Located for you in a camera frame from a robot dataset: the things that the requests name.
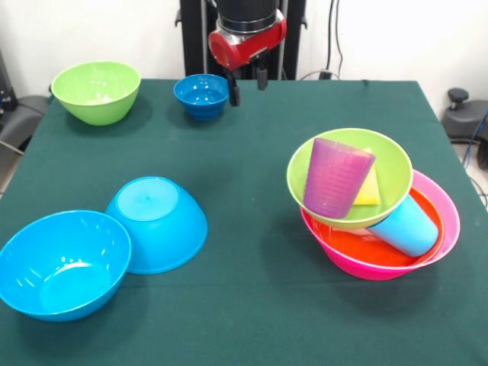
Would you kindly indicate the black equipment with knob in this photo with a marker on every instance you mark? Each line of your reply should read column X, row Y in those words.
column 465, row 118

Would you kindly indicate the light blue plastic bowl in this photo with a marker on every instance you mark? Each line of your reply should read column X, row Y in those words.
column 65, row 267
column 167, row 236

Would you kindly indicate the black device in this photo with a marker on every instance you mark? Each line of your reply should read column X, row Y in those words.
column 4, row 91

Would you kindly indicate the yellow plastic cup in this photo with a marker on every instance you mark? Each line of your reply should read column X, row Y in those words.
column 370, row 190

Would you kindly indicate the orange plastic bowl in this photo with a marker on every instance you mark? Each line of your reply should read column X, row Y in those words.
column 343, row 244

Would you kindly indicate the green plastic bowl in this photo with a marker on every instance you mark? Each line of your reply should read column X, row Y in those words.
column 392, row 171
column 95, row 85

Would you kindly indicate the light blue plastic cup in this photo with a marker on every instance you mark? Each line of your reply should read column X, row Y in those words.
column 408, row 232

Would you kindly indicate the purple plastic cup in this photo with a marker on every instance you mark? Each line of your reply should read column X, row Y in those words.
column 333, row 179

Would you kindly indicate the grey chair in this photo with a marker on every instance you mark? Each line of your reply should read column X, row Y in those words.
column 19, row 122

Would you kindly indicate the small dark blue bowl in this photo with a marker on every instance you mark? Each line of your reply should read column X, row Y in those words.
column 200, row 95

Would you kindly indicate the dark green tablecloth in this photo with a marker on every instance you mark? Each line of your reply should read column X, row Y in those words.
column 248, row 286

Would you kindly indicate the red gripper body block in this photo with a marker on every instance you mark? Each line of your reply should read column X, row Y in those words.
column 248, row 43

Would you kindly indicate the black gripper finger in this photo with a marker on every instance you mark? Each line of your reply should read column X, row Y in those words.
column 234, row 89
column 261, row 74

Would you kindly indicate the large pink plastic bowl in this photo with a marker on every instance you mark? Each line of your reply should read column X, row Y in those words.
column 366, row 271

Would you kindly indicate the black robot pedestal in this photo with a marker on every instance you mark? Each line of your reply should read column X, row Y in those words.
column 194, row 38

